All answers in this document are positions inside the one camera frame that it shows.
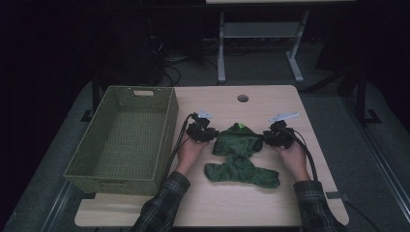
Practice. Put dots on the grey metal stand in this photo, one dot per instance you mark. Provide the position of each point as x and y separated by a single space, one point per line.
257 30

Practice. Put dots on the black stand leg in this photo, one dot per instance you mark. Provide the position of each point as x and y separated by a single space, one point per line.
362 96
95 96

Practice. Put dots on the woven green basket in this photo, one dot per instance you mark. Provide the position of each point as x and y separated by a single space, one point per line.
96 151

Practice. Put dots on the green fleece pet garment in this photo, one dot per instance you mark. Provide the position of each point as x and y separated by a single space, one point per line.
238 151

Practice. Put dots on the metal floor rail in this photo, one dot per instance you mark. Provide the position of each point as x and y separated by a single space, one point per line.
56 206
380 161

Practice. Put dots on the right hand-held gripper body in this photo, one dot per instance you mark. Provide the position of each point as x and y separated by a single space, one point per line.
283 137

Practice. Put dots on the grey tape piece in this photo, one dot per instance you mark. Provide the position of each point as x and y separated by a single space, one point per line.
336 195

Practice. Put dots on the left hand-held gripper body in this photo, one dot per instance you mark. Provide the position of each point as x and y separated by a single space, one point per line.
198 130

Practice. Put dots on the person's right hand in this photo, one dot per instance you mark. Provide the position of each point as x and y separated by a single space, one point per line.
295 162

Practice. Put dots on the person's left hand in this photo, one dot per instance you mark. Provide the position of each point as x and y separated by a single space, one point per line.
188 154

